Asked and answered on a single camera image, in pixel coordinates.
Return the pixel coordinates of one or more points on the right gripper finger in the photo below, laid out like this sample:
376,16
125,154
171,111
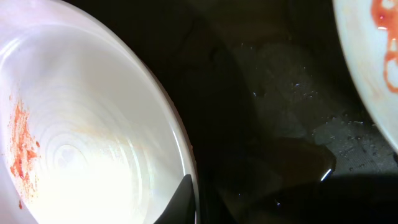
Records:
181,207

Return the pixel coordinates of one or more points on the white plate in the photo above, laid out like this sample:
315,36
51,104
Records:
88,134

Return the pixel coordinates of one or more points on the pale blue plate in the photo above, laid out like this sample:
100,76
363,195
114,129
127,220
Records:
368,35

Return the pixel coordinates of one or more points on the brown plastic serving tray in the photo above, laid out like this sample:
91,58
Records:
277,128

